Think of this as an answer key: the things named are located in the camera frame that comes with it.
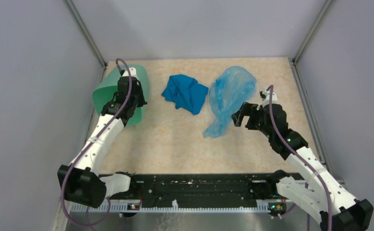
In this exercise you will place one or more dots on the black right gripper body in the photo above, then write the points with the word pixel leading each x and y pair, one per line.
pixel 255 122

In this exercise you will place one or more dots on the light blue translucent plastic bag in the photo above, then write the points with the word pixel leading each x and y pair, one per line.
pixel 226 95

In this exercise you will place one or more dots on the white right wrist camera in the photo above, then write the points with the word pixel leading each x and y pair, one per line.
pixel 268 97

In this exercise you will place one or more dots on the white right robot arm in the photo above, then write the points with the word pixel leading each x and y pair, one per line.
pixel 325 200

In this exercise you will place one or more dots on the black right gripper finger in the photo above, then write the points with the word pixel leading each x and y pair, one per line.
pixel 237 118
pixel 247 108

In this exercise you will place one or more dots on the left aluminium frame post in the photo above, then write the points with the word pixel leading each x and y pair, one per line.
pixel 75 14

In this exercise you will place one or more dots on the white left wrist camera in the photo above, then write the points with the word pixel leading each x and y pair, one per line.
pixel 131 73

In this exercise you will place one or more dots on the dark blue crumpled bag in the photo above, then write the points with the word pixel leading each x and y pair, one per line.
pixel 186 92

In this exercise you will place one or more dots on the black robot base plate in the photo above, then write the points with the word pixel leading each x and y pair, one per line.
pixel 199 190

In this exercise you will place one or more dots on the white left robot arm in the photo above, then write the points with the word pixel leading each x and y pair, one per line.
pixel 80 181

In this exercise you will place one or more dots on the green plastic trash bin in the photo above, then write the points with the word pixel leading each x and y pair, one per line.
pixel 104 92

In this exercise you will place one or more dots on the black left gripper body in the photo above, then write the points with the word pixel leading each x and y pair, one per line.
pixel 138 99

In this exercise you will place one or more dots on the aluminium frame post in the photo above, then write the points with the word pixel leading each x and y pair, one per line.
pixel 312 31
pixel 75 14

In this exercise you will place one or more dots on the right aluminium frame post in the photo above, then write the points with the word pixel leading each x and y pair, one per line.
pixel 312 31

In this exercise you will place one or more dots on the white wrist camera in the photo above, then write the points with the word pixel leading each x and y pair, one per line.
pixel 268 97
pixel 131 73

